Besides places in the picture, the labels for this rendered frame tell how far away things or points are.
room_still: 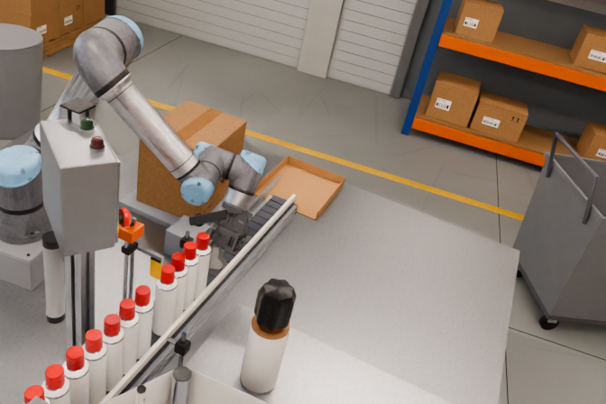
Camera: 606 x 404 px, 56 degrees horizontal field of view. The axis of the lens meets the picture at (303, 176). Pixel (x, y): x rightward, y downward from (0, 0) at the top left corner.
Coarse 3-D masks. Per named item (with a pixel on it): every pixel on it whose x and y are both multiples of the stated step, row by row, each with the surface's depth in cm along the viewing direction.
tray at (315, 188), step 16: (288, 160) 236; (272, 176) 225; (288, 176) 228; (304, 176) 231; (320, 176) 233; (336, 176) 230; (256, 192) 214; (272, 192) 216; (288, 192) 218; (304, 192) 220; (320, 192) 223; (336, 192) 223; (304, 208) 211; (320, 208) 206
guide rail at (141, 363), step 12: (288, 204) 197; (276, 216) 189; (264, 228) 182; (252, 240) 176; (240, 252) 170; (228, 264) 164; (192, 312) 148; (180, 324) 144; (156, 348) 135; (144, 360) 131; (132, 372) 127; (120, 384) 124; (108, 396) 121
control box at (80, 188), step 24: (48, 144) 98; (72, 144) 98; (48, 168) 101; (72, 168) 93; (96, 168) 95; (48, 192) 105; (72, 192) 95; (96, 192) 98; (48, 216) 109; (72, 216) 98; (96, 216) 101; (72, 240) 101; (96, 240) 103
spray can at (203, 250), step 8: (200, 232) 147; (200, 240) 145; (208, 240) 147; (200, 248) 146; (208, 248) 148; (200, 256) 147; (208, 256) 148; (200, 264) 148; (208, 264) 150; (200, 272) 150; (200, 280) 151; (200, 288) 153
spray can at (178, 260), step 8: (176, 256) 138; (184, 256) 138; (176, 264) 137; (184, 264) 139; (176, 272) 138; (184, 272) 139; (184, 280) 140; (184, 288) 142; (184, 296) 144; (176, 304) 143; (176, 312) 144
